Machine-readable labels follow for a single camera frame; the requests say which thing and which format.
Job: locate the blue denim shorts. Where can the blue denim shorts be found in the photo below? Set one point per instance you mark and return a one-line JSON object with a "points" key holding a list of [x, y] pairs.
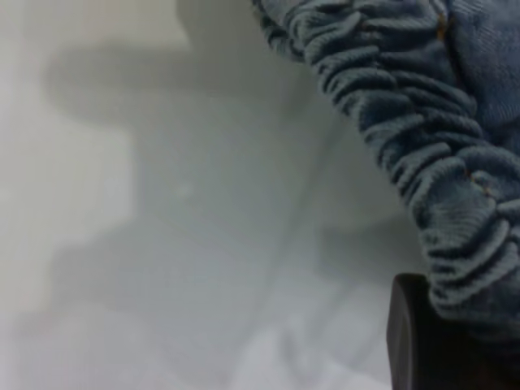
{"points": [[406, 101]]}

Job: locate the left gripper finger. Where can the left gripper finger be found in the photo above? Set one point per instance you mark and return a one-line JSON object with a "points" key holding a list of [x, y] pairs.
{"points": [[430, 357]]}

